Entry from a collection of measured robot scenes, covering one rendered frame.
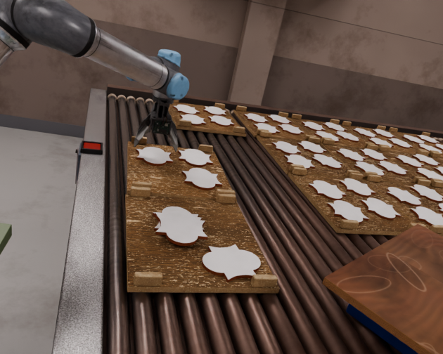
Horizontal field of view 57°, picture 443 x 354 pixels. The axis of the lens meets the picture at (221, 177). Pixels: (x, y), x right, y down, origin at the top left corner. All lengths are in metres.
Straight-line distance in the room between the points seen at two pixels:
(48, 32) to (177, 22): 2.93
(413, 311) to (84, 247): 0.73
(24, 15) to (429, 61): 4.13
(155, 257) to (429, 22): 3.98
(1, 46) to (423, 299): 1.07
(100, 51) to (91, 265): 0.49
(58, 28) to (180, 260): 0.58
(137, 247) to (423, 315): 0.64
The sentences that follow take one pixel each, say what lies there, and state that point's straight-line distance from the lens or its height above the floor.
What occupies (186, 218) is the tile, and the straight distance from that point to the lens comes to 1.10.
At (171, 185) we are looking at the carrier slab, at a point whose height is 0.94.
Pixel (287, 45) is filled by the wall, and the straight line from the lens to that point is 4.04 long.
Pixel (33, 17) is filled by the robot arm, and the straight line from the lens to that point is 0.98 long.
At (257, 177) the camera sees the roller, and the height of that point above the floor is 0.92.
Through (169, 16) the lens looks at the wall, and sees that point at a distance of 3.85.
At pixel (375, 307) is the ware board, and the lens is 0.88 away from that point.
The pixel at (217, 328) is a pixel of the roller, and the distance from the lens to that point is 0.87.
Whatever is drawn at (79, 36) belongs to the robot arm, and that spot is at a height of 1.38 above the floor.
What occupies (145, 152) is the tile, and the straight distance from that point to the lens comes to 1.51.
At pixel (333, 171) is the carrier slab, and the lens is 1.82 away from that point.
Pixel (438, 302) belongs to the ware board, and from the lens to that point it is 1.00.
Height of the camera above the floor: 1.53
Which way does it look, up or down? 24 degrees down
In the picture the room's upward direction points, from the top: 13 degrees clockwise
